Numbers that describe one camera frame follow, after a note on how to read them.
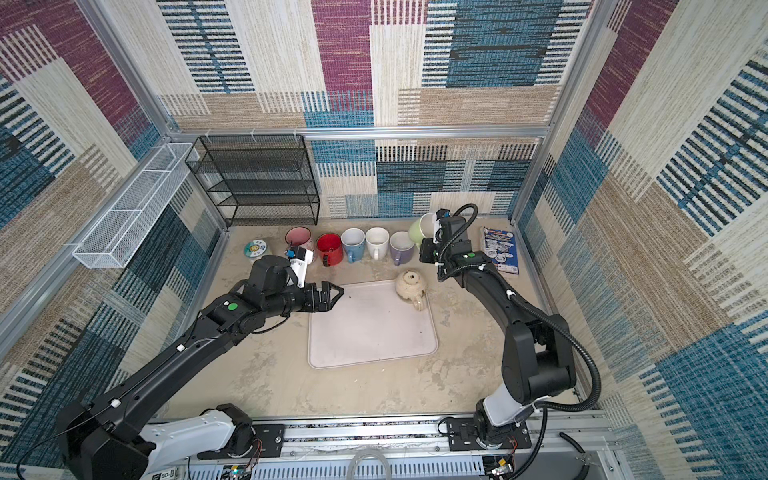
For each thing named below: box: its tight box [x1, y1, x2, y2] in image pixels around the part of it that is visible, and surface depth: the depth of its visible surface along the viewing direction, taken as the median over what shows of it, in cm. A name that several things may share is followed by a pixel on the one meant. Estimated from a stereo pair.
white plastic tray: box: [308, 280, 439, 369], surface depth 93 cm
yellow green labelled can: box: [244, 239, 268, 265], surface depth 104 cm
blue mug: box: [341, 227, 366, 264], surface depth 104 cm
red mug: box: [316, 233, 343, 267], surface depth 105 cm
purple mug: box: [389, 231, 415, 266], surface depth 104 cm
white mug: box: [365, 226, 390, 261], surface depth 104 cm
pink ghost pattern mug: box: [285, 226, 315, 265], surface depth 104 cm
